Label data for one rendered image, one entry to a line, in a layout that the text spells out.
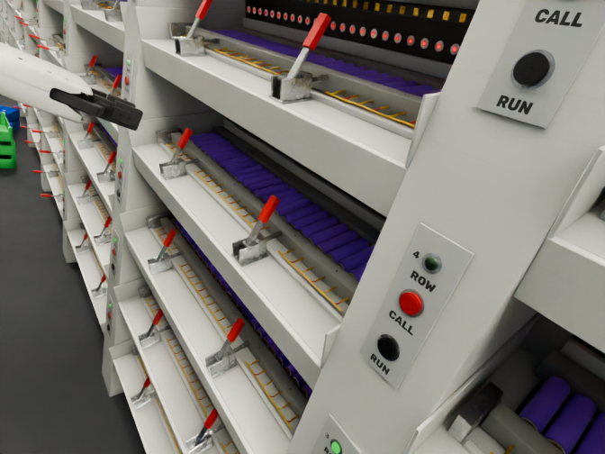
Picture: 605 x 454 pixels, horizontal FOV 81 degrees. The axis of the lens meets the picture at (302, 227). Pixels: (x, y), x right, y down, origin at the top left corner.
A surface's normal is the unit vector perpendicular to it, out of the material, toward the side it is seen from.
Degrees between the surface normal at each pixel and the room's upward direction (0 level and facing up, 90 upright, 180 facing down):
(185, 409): 15
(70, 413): 0
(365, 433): 90
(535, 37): 90
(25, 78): 81
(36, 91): 87
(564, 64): 90
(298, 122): 105
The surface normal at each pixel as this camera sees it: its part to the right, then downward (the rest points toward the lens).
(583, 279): -0.80, 0.29
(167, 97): 0.60, 0.49
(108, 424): 0.28, -0.87
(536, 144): -0.75, 0.07
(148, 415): 0.07, -0.82
